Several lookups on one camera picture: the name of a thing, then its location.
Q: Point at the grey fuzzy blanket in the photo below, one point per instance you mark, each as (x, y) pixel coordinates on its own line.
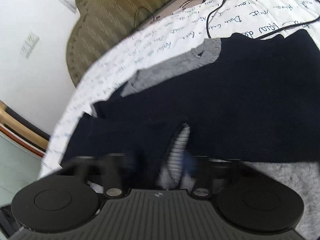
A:
(282, 180)

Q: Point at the white wall switch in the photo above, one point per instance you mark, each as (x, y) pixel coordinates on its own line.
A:
(29, 45)

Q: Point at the olive padded headboard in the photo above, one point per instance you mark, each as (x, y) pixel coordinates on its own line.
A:
(107, 17)

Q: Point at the wooden frame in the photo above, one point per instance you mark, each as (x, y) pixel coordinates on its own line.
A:
(15, 122)

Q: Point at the white printed blanket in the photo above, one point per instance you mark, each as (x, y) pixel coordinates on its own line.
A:
(175, 30)

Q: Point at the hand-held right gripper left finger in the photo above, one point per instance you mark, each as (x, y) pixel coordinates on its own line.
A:
(128, 163)

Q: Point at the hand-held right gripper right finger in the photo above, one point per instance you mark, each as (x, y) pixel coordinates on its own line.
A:
(189, 165)

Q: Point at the navy garment with grey trim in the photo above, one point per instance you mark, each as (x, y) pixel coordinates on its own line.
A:
(225, 92)

